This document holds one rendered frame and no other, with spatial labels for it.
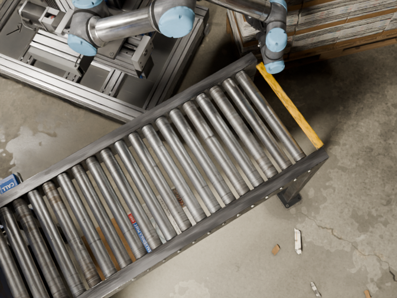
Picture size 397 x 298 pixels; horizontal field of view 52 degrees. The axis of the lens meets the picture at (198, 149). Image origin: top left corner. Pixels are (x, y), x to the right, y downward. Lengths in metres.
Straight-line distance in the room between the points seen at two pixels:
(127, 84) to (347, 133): 1.34
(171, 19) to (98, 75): 1.19
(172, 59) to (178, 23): 1.05
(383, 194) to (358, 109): 0.53
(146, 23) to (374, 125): 1.62
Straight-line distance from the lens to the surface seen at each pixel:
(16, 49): 2.80
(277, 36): 1.55
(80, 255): 1.61
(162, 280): 2.34
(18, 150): 2.75
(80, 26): 1.64
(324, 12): 2.27
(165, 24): 1.41
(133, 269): 1.55
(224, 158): 1.58
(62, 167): 1.70
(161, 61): 2.47
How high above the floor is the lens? 2.32
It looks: 72 degrees down
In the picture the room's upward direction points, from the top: 12 degrees counter-clockwise
